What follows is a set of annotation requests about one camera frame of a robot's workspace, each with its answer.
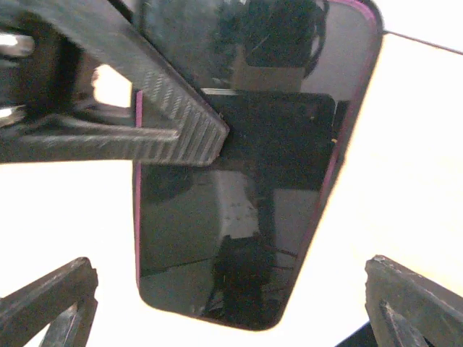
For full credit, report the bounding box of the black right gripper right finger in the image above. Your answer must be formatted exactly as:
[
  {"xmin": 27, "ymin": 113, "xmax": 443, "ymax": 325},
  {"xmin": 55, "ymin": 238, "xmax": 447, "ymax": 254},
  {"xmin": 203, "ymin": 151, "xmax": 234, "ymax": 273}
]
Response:
[{"xmin": 365, "ymin": 255, "xmax": 462, "ymax": 346}]

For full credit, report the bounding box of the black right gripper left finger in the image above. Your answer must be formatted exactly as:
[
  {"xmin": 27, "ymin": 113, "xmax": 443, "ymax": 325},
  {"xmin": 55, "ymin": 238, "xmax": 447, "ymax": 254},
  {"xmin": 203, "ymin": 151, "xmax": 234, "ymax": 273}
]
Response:
[{"xmin": 1, "ymin": 257, "xmax": 98, "ymax": 346}]

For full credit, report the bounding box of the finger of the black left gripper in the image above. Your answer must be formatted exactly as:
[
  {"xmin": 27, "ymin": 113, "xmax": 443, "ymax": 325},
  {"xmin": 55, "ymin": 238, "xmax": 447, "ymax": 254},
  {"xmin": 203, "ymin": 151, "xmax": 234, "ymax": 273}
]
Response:
[{"xmin": 1, "ymin": 1, "xmax": 229, "ymax": 166}]

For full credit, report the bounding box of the black phone case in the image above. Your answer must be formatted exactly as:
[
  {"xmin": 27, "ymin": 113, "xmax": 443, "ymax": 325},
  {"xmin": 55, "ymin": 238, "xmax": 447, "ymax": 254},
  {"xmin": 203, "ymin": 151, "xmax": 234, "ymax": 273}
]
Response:
[{"xmin": 134, "ymin": 0, "xmax": 384, "ymax": 332}]

